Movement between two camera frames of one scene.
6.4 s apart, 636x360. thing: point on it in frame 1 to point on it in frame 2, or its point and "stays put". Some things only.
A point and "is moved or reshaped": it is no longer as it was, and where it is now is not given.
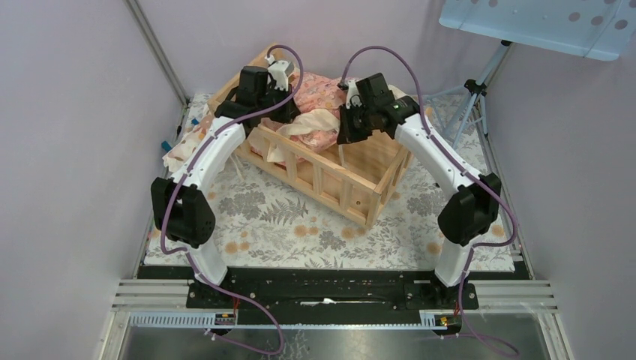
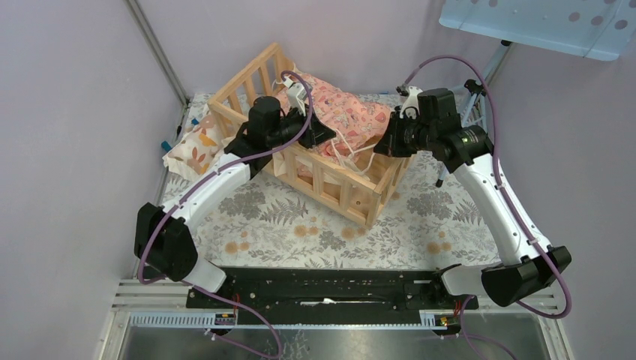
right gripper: (346, 133) to (390, 145)
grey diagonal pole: (161, 57) stays put
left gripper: (283, 90) to (314, 132)
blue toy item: (166, 146) stays put
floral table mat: (262, 224) stays put
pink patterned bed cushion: (318, 97) is moved or reshaped
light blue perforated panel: (591, 28) stays put
